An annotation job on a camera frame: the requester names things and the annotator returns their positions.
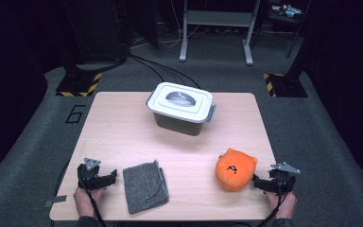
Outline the black floor cable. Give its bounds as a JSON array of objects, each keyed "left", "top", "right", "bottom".
[
  {"left": 129, "top": 54, "right": 165, "bottom": 84},
  {"left": 131, "top": 54, "right": 202, "bottom": 90},
  {"left": 131, "top": 54, "right": 185, "bottom": 86}
]

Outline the white metal desk frame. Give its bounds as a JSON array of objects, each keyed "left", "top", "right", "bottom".
[{"left": 179, "top": 0, "right": 262, "bottom": 66}]

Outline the white cable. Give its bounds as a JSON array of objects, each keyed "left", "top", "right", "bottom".
[{"left": 157, "top": 0, "right": 201, "bottom": 49}]

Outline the black yellow striped base plate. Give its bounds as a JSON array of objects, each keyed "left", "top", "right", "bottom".
[
  {"left": 263, "top": 73, "right": 309, "bottom": 98},
  {"left": 55, "top": 72, "right": 103, "bottom": 97}
]

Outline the black stand post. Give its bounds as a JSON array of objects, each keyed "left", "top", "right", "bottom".
[
  {"left": 60, "top": 0, "right": 87, "bottom": 80},
  {"left": 286, "top": 0, "right": 313, "bottom": 83}
]

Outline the grey clear storage box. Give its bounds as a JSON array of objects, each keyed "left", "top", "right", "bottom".
[{"left": 146, "top": 91, "right": 216, "bottom": 137}]

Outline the right hand-held gripper black cable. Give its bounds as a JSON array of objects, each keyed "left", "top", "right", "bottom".
[{"left": 257, "top": 179, "right": 288, "bottom": 227}]

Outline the black tape floor marking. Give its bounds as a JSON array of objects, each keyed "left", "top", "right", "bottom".
[{"left": 65, "top": 104, "right": 86, "bottom": 124}]

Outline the dark curtain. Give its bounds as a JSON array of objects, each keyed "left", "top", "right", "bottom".
[
  {"left": 305, "top": 0, "right": 363, "bottom": 206},
  {"left": 0, "top": 0, "right": 50, "bottom": 187}
]

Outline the left hand-held gripper black cable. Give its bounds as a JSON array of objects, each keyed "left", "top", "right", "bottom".
[{"left": 78, "top": 174, "right": 108, "bottom": 227}]

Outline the hand-held gripper black cable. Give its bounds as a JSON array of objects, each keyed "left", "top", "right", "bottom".
[
  {"left": 257, "top": 179, "right": 288, "bottom": 227},
  {"left": 78, "top": 174, "right": 108, "bottom": 227}
]

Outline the grey cloth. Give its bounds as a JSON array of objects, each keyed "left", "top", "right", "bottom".
[{"left": 122, "top": 159, "right": 170, "bottom": 215}]

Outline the grey tape piece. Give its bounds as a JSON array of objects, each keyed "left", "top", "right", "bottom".
[{"left": 43, "top": 194, "right": 68, "bottom": 208}]

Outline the black rack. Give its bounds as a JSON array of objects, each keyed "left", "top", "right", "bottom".
[{"left": 258, "top": 0, "right": 313, "bottom": 60}]

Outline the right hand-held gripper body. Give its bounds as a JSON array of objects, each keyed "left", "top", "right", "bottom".
[{"left": 268, "top": 161, "right": 301, "bottom": 194}]

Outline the person's left hand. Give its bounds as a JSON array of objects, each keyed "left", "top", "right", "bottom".
[{"left": 73, "top": 187, "right": 104, "bottom": 218}]

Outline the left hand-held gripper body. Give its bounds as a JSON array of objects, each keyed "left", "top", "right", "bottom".
[{"left": 77, "top": 157, "right": 107, "bottom": 191}]

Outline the pile of small items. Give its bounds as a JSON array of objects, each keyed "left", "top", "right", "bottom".
[{"left": 270, "top": 3, "right": 303, "bottom": 19}]

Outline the white box lid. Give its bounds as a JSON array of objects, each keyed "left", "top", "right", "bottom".
[{"left": 146, "top": 81, "right": 216, "bottom": 124}]

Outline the person's right hand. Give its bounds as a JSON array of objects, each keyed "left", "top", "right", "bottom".
[{"left": 266, "top": 192, "right": 298, "bottom": 220}]

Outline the black cabinet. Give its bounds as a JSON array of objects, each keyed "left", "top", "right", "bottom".
[{"left": 60, "top": 0, "right": 130, "bottom": 64}]

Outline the orange plush toy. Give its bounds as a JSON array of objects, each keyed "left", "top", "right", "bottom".
[{"left": 215, "top": 147, "right": 259, "bottom": 192}]

